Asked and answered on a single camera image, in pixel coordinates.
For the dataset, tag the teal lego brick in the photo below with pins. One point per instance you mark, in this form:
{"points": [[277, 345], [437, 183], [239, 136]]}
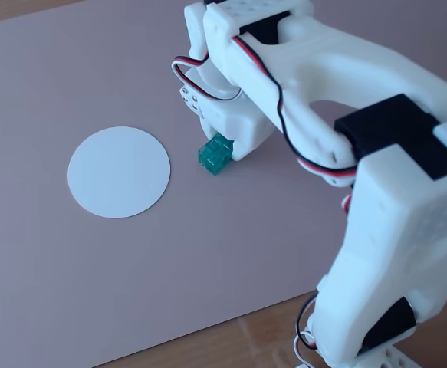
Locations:
{"points": [[215, 157]]}

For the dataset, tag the white paper circle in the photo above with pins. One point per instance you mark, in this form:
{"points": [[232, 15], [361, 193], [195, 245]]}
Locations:
{"points": [[119, 172]]}

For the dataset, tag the pink table mat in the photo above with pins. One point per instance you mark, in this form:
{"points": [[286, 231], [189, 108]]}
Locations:
{"points": [[169, 268]]}

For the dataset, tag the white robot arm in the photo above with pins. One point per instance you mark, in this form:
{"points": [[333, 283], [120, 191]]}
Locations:
{"points": [[361, 76]]}

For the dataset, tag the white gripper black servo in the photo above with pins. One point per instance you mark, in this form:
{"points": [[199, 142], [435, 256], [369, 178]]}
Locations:
{"points": [[246, 139]]}

